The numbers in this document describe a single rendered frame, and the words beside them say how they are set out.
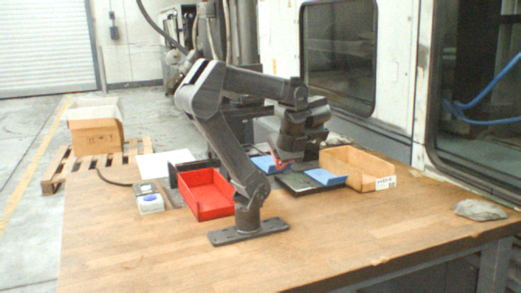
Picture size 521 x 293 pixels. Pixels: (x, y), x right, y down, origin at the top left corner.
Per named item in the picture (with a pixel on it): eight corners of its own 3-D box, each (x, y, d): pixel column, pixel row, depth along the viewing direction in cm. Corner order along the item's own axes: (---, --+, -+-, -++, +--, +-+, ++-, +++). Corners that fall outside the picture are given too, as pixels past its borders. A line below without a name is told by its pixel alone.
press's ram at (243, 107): (223, 132, 135) (216, 34, 126) (201, 116, 158) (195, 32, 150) (276, 124, 141) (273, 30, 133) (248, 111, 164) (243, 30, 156)
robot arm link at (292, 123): (296, 120, 114) (302, 101, 109) (308, 135, 111) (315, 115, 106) (274, 127, 111) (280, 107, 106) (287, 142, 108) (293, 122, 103)
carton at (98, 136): (77, 143, 494) (69, 99, 479) (130, 137, 507) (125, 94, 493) (67, 160, 431) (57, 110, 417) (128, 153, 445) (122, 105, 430)
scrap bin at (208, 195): (198, 222, 114) (196, 201, 112) (178, 191, 136) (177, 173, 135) (241, 214, 118) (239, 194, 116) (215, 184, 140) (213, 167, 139)
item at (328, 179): (329, 187, 128) (329, 178, 127) (303, 172, 142) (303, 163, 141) (348, 183, 131) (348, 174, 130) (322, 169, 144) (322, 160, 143)
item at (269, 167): (269, 175, 119) (269, 165, 118) (250, 159, 132) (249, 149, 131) (292, 171, 121) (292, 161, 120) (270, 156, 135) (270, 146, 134)
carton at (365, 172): (360, 196, 128) (361, 171, 126) (319, 171, 150) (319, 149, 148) (395, 188, 132) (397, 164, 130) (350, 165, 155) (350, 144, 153)
